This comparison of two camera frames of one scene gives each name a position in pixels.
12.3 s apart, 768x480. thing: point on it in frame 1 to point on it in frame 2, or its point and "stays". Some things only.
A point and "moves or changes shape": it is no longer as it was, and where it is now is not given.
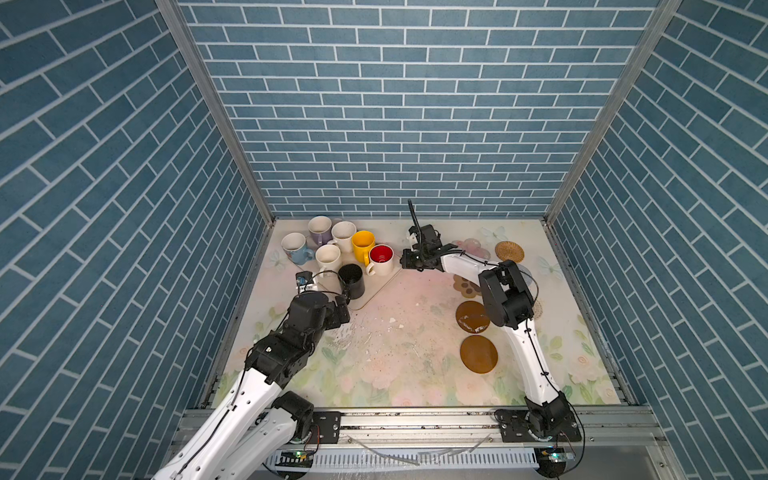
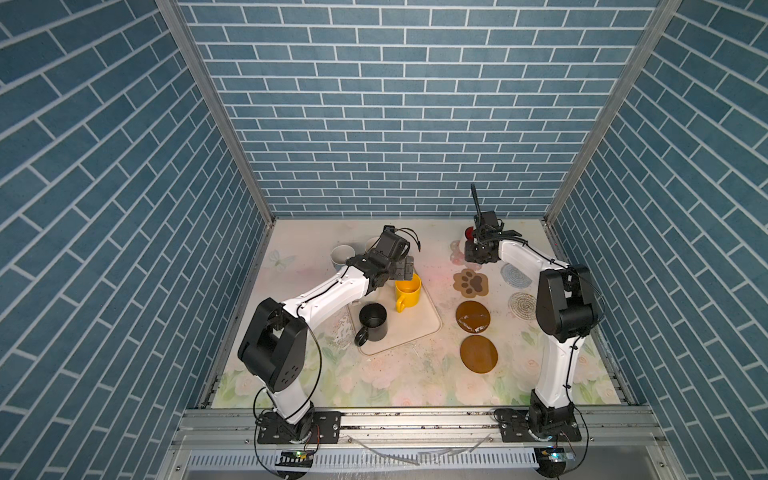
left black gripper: [335, 319] to [403, 271]
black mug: [351, 276] moves or changes shape
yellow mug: [362, 240] to [408, 293]
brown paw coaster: [466, 288] stays
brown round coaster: [478, 354] stays
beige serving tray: [355, 281] moves or changes shape
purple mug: [320, 229] to [370, 242]
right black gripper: [405, 260] to [468, 253]
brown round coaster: [472, 317] stays
